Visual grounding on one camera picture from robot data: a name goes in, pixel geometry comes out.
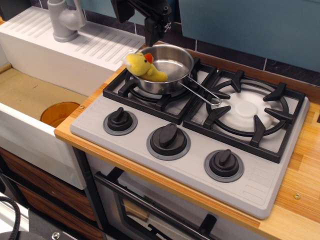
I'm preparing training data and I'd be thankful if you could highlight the black braided cable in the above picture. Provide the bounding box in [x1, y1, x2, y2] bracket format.
[0, 196, 22, 240]

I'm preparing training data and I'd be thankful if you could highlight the white toy sink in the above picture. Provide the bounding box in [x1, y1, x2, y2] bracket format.
[0, 6, 145, 190]

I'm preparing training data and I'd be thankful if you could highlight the orange plastic plate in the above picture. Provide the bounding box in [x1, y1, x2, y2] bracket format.
[40, 101, 80, 128]

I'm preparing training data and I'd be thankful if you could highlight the grey toy faucet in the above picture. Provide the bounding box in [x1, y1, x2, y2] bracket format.
[47, 0, 86, 43]

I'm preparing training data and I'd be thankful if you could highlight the wooden drawer cabinet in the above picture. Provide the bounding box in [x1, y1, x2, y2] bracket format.
[0, 149, 106, 240]

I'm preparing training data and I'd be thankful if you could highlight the black middle stove knob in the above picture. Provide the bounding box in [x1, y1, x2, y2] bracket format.
[146, 123, 191, 161]

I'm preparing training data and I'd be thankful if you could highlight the black left stove knob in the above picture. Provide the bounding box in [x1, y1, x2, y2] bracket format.
[103, 107, 138, 136]

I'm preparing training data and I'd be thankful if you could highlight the black stove knob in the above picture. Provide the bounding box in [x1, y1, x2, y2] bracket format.
[204, 149, 245, 183]
[103, 107, 138, 136]
[146, 123, 191, 161]

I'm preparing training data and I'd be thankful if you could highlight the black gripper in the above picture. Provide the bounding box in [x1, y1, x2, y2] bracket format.
[111, 0, 172, 47]

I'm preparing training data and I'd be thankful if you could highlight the grey toy stove top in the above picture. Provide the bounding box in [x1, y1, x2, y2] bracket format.
[70, 45, 310, 219]

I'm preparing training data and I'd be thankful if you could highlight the black burner grate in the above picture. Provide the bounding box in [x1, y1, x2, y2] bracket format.
[183, 69, 309, 164]
[102, 69, 212, 125]

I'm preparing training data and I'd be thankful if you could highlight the toy oven door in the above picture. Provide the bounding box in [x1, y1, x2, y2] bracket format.
[94, 167, 217, 240]

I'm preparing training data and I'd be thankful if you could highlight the black right burner grate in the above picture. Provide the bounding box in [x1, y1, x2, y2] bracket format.
[183, 69, 309, 164]

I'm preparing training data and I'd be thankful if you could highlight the black left burner grate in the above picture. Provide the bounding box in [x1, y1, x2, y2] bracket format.
[102, 69, 212, 125]

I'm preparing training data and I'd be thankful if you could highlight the stainless steel pan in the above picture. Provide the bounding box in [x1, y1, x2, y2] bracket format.
[133, 44, 222, 106]

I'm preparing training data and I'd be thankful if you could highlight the black right stove knob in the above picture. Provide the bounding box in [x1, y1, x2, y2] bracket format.
[204, 149, 245, 183]

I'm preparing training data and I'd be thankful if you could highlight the yellow stuffed duck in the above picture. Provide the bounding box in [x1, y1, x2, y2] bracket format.
[122, 52, 168, 82]

